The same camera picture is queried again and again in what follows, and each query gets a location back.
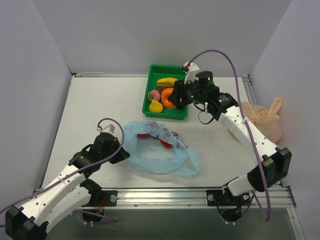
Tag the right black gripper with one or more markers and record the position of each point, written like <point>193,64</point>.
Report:
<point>179,93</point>

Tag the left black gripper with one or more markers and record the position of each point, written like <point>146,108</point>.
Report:
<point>118,153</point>

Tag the orange fruit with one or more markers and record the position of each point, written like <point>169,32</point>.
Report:
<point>165,97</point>

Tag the red pomegranate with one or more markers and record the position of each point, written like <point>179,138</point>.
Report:
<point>143,135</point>

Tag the yellow banana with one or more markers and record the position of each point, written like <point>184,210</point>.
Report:
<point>167,82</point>

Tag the blue printed plastic bag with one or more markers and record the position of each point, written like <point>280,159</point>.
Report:
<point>148,155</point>

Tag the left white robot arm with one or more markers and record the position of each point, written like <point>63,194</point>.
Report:
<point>70,190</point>

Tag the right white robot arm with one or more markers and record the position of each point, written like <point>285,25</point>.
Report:
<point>272,162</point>

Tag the peach fruit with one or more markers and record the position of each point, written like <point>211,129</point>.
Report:
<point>154,94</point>

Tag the orange plastic bag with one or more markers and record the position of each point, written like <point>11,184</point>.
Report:
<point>265,118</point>

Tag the red grape bunch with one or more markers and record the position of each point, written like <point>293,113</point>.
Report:
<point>160,89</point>

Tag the green plastic tray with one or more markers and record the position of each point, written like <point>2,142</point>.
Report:
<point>157,72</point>

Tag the yellow pear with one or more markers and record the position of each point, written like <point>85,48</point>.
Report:
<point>155,106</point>

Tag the red apple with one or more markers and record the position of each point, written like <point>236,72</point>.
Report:
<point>166,144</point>

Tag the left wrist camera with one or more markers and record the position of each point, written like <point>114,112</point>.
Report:
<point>107,129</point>

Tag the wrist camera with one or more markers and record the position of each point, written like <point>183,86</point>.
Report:
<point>107,129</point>
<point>190,69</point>

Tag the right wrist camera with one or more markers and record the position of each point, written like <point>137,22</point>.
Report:
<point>190,69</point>

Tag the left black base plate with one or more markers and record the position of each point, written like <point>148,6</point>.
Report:
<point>103,198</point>

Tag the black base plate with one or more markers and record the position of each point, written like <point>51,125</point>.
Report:
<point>219,197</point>
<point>103,198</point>

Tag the aluminium front rail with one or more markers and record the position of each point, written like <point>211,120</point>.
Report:
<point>145,198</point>

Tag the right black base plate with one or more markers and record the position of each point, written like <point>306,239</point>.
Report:
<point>219,197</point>

